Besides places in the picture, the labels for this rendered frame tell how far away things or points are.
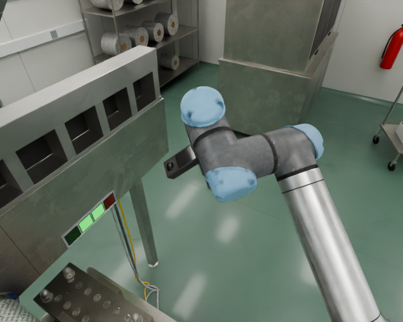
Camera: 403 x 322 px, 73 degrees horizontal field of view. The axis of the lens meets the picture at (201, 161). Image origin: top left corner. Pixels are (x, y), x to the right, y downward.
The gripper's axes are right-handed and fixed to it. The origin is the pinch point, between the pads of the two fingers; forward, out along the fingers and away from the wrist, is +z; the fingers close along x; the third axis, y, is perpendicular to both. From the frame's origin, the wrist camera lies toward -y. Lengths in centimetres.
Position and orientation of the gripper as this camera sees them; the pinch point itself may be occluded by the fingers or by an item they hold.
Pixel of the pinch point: (204, 175)
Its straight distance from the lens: 77.5
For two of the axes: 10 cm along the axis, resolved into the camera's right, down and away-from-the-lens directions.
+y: 9.5, -3.2, 0.5
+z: 0.8, 3.8, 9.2
